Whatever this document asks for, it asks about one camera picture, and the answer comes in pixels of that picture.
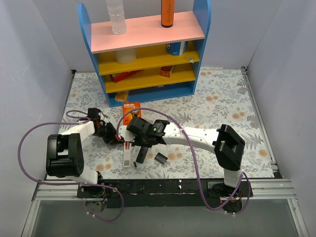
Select black battery cover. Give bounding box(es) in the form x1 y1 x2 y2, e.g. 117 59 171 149
155 153 168 165

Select orange cologne bottle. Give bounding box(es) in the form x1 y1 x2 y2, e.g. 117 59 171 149
161 0 175 28

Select clear plastic bottle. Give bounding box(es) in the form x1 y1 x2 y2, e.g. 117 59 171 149
106 0 127 35

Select blue white can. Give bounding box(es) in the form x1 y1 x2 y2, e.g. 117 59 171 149
165 41 188 56

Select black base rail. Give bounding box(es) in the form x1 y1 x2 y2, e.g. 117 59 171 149
74 172 282 210

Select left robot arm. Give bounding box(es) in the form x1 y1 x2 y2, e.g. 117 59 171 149
46 108 123 198

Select white cup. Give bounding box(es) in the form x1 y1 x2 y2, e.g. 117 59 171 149
114 48 137 64

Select orange razor box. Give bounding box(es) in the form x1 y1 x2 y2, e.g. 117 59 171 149
122 102 142 125

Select red box on shelf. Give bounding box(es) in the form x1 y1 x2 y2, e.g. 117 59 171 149
109 70 142 83

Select black remote control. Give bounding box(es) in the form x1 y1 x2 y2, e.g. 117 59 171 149
136 147 149 164

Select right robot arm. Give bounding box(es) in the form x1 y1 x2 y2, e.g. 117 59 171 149
119 117 245 196

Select orange box on shelf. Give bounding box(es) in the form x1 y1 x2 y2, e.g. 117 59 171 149
159 65 174 78

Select blue shelf unit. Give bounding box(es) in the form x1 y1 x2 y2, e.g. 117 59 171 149
78 0 211 107

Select aluminium frame rail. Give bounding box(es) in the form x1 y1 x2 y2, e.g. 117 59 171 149
25 179 308 237

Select yellow packet on shelf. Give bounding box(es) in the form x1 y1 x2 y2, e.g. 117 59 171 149
115 91 129 103

